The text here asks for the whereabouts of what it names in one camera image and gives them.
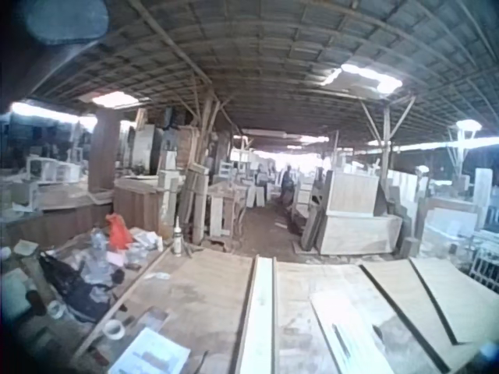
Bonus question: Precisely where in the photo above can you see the thin wooden strip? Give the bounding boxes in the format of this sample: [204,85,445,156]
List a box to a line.
[72,244,175,360]

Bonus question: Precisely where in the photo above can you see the white furniture frames pile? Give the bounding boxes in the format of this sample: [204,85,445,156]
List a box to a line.
[0,153,87,213]

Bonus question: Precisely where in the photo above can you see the long pale wooden plank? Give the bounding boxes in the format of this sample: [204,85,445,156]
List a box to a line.
[235,256,278,374]

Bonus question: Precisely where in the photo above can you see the white paper sheet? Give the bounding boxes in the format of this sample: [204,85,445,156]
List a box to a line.
[108,327,192,374]

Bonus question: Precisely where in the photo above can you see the white tape roll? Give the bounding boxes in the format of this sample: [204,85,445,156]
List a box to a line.
[103,319,126,340]

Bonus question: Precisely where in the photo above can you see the unfinished wooden furniture pile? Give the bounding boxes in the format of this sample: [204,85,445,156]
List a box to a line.
[384,165,499,250]

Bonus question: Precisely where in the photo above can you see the pale wooden board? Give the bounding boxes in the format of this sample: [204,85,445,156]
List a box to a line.
[310,290,395,374]

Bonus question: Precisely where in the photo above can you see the stack of leaning wooden boards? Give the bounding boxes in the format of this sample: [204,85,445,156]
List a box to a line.
[179,162,210,245]

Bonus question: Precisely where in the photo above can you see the large unfinished wooden cabinet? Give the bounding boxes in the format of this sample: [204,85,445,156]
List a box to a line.
[316,170,403,256]

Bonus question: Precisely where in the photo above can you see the white glue bottle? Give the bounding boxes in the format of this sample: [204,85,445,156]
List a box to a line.
[172,216,184,255]

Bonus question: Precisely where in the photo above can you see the black plastic bag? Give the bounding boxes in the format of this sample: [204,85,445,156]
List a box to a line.
[37,252,119,323]

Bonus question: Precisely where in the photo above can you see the large plywood panel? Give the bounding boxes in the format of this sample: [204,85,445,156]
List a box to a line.
[73,248,255,374]

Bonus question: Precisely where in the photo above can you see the heap of clear plastic wrappers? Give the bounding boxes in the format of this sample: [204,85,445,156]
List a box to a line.
[76,228,165,285]

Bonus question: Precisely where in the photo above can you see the red plastic bag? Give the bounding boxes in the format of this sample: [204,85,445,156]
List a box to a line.
[105,213,133,251]

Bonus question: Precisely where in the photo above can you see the unfinished wooden table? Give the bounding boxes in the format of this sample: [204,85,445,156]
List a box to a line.
[207,182,249,238]

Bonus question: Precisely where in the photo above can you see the white railing frame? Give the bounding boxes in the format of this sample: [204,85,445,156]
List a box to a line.
[467,229,499,288]

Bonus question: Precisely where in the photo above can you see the brown wooden cabinet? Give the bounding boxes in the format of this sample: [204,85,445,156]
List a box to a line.
[113,178,171,235]

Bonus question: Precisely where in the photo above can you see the brown wooden post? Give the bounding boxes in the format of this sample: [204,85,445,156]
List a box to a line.
[87,108,122,192]

